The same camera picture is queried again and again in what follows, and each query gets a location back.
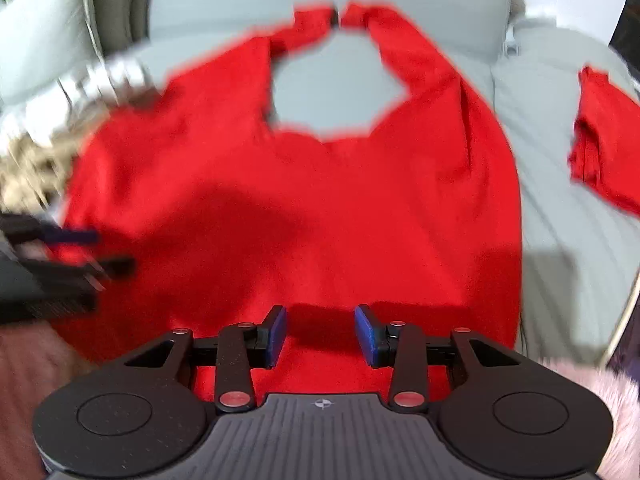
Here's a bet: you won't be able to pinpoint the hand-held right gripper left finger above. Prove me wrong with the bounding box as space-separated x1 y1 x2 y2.
117 305 290 414

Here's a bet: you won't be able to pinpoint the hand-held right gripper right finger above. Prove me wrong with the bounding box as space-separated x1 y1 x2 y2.
354 304 524 414

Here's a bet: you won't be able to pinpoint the red sweater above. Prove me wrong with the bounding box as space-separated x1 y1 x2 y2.
50 0 523 406

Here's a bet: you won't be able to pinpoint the dark panel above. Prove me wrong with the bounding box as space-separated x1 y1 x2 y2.
609 0 640 63

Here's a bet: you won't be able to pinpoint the smartphone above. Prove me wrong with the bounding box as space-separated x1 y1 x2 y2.
600 265 640 368

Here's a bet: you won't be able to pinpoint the khaki pants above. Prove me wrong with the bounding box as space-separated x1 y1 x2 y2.
0 135 81 211

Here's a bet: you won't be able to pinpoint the pink fluffy cloth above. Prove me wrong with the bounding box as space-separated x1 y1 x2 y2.
0 322 640 480

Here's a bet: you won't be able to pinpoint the grey sofa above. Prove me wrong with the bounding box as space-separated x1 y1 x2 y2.
0 0 640 376

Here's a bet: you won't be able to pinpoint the white cable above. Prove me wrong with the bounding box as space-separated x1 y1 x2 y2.
504 24 524 57

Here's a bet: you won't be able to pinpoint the large grey piped cushion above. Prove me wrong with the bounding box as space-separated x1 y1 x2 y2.
0 0 101 106

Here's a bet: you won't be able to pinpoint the folded red garment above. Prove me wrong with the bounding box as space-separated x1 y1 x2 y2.
567 65 640 218

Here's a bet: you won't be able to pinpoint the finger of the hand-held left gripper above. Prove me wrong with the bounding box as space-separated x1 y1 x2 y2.
30 256 137 285
0 212 101 247

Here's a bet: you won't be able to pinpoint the slim grey cushion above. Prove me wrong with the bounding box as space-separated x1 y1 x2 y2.
92 0 151 56

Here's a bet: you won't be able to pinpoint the white garment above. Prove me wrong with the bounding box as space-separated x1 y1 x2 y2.
0 52 161 146

